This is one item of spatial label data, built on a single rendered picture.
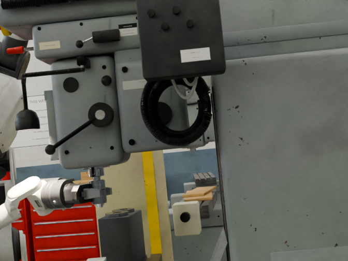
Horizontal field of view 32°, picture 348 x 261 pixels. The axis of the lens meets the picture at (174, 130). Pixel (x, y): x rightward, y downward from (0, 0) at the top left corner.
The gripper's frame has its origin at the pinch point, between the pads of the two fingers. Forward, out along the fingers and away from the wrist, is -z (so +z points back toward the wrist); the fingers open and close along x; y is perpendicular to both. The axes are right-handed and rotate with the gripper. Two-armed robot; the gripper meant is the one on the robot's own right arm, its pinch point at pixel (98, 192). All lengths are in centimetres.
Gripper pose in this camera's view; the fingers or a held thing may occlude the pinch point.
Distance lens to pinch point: 186.5
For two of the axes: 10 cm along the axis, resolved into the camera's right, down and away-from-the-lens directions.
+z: -8.8, 0.9, 4.6
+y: 0.9, 10.0, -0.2
